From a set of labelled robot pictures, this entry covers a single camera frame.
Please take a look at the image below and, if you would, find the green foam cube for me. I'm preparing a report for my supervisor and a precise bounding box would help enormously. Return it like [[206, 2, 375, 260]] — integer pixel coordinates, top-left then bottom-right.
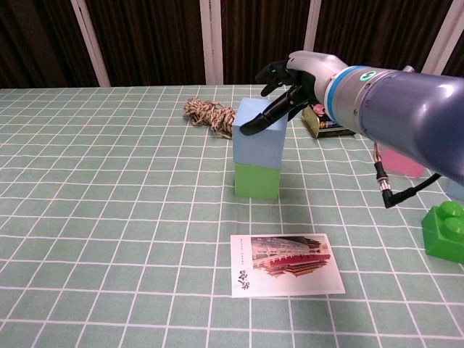
[[233, 162, 283, 202]]

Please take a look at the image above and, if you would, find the green checked tablecloth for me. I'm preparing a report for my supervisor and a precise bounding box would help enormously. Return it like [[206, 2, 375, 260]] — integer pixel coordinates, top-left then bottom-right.
[[0, 82, 464, 348]]

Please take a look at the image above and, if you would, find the white metal frame post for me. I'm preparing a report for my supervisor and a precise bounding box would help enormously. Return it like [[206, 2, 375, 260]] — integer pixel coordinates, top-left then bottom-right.
[[299, 0, 323, 85], [70, 0, 112, 88], [199, 0, 224, 86], [420, 0, 464, 76]]

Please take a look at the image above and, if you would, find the green plastic stud brick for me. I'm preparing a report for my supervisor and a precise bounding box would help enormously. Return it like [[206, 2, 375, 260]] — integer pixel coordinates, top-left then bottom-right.
[[420, 201, 464, 265]]

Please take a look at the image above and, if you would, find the braided rope bundle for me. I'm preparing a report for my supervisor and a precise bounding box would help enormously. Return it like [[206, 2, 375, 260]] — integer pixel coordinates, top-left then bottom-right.
[[183, 96, 237, 141]]

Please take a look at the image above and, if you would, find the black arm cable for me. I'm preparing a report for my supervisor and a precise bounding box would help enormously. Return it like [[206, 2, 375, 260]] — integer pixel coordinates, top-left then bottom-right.
[[373, 141, 443, 210]]

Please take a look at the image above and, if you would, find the black gold meat tin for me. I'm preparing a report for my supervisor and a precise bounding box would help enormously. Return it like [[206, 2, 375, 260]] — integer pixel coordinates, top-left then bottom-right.
[[301, 102, 357, 140]]

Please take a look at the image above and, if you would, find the light blue foam cube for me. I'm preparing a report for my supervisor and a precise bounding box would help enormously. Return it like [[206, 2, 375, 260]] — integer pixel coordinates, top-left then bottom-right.
[[231, 96, 290, 170], [446, 178, 464, 203]]

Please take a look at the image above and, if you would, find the dark brown curtain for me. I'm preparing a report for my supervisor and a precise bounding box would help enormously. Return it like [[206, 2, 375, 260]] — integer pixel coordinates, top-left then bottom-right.
[[0, 0, 464, 89]]

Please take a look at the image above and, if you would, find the printed postcard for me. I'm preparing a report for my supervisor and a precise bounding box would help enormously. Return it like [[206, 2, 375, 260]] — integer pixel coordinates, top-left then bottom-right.
[[230, 233, 347, 299]]

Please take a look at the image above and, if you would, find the pink foam cube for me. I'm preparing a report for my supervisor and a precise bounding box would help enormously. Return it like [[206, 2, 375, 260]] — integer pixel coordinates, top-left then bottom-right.
[[378, 146, 428, 179]]

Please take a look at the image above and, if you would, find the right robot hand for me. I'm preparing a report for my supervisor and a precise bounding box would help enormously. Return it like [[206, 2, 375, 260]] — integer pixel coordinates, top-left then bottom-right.
[[239, 50, 351, 136]]

